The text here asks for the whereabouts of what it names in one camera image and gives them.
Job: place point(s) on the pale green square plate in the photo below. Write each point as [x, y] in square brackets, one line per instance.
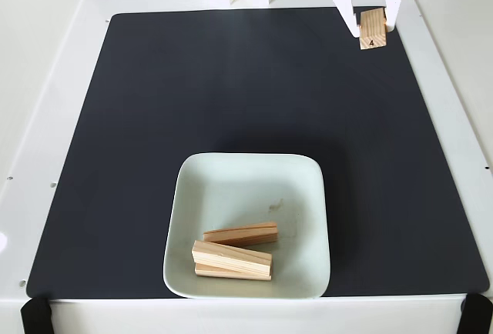
[246, 191]

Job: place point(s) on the light wooden block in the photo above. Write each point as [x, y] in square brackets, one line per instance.
[231, 257]
[242, 234]
[208, 271]

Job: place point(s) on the black rubber mat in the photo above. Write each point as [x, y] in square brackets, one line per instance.
[115, 214]

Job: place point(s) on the black corner bracket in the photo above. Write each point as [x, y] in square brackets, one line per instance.
[35, 316]
[477, 314]

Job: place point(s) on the wooden block marked four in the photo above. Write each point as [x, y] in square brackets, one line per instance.
[371, 34]

